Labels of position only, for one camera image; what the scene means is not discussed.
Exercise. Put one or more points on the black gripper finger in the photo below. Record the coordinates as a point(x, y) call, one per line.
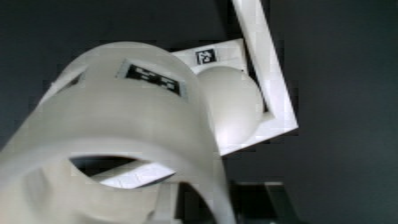
point(261, 204)

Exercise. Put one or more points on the white lamp bulb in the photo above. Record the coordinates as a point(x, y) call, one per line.
point(234, 104)

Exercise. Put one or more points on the white U-shaped fence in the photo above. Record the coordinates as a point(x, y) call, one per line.
point(277, 121)

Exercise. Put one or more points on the white lamp shade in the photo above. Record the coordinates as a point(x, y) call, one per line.
point(122, 110)

